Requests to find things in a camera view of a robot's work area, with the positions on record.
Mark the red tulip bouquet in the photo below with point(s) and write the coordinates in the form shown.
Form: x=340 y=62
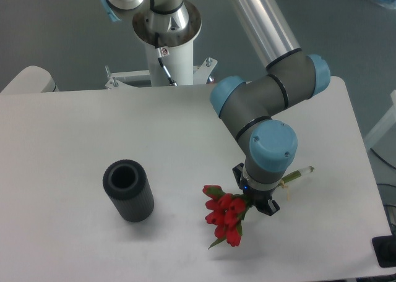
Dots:
x=227 y=211

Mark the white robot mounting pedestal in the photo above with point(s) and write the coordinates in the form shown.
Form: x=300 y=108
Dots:
x=166 y=67

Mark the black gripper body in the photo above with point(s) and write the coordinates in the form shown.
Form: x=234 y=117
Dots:
x=256 y=191

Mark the white rounded furniture corner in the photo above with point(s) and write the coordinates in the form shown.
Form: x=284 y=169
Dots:
x=32 y=79

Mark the black ribbed cylindrical vase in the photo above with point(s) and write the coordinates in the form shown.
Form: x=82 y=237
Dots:
x=126 y=184

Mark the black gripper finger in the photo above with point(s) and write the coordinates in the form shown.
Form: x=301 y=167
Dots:
x=269 y=207
x=238 y=174

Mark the white furniture at right edge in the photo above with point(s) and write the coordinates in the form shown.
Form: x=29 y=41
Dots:
x=380 y=129

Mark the black device at table edge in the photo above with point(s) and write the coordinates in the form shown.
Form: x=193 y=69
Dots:
x=384 y=247

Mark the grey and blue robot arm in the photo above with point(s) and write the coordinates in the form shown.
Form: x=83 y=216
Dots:
x=167 y=28

